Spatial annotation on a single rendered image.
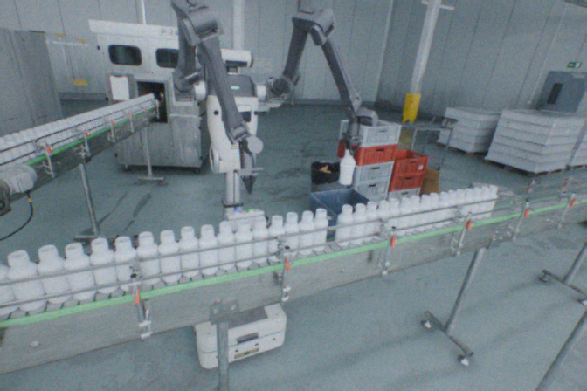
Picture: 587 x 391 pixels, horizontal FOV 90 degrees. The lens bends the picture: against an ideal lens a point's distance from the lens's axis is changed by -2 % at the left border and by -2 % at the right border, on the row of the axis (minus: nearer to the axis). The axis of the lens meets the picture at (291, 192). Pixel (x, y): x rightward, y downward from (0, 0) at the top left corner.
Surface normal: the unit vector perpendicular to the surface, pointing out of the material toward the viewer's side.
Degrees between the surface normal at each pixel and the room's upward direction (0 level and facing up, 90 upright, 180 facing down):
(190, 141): 92
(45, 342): 90
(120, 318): 90
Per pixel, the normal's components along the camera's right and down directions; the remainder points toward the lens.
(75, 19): 0.40, 0.40
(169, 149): 0.11, 0.40
